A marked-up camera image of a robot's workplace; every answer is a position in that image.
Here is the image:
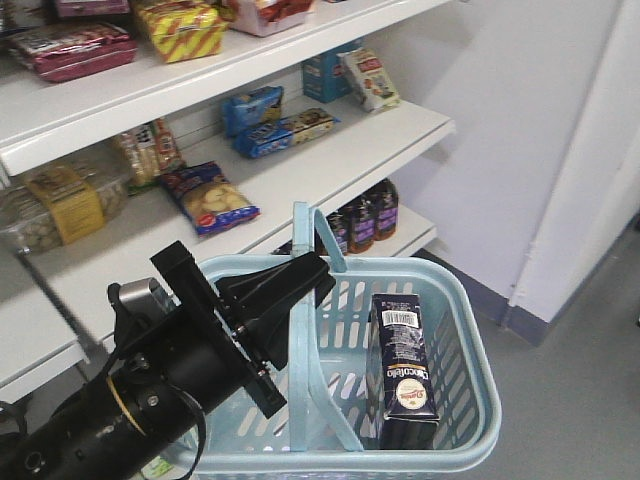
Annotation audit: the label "blue Oreo cookie pack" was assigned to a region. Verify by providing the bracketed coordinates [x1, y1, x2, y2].
[232, 107, 340, 159]

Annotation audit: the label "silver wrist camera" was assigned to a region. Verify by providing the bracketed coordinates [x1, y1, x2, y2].
[119, 278, 174, 323]

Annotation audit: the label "blue bag of round crackers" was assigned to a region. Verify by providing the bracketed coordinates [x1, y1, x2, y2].
[159, 161, 261, 236]

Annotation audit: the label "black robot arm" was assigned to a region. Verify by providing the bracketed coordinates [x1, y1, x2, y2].
[1, 242, 335, 479]

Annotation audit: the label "dark blue Chocofello cookie box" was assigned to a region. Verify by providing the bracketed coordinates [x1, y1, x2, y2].
[366, 293, 440, 450]

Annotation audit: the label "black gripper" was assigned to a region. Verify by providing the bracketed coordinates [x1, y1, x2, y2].
[151, 241, 336, 418]

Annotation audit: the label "light blue plastic shopping basket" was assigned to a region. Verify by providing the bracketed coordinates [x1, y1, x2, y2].
[164, 201, 503, 476]

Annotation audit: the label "clear tub yellow label cookies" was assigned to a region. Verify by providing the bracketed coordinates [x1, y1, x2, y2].
[1, 157, 129, 253]

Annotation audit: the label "yellow striped snack bag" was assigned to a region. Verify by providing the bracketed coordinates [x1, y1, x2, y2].
[131, 1, 228, 63]

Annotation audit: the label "white store shelving unit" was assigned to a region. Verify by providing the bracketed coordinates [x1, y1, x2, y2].
[1, 1, 455, 402]

